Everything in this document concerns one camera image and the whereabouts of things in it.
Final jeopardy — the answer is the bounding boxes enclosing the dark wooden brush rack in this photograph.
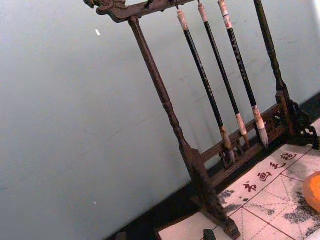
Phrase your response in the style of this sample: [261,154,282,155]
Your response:
[83,0,320,240]

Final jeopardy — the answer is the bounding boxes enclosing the black brush, brown ferrule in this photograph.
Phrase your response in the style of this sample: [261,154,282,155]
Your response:
[176,8,236,164]

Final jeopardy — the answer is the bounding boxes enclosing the thin black brush, brown bristles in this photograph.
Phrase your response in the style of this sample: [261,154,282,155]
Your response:
[197,3,251,149]

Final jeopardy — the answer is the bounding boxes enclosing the black brush, red-white label band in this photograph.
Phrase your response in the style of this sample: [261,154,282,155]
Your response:
[217,0,270,149]

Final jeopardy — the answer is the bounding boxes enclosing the small black block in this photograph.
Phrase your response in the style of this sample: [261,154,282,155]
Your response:
[202,228,218,240]

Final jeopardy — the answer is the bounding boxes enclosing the white felt mat, red grid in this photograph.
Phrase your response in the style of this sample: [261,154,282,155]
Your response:
[154,143,320,240]

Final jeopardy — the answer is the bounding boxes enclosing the round orange object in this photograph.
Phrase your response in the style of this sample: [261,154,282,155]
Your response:
[301,170,320,210]

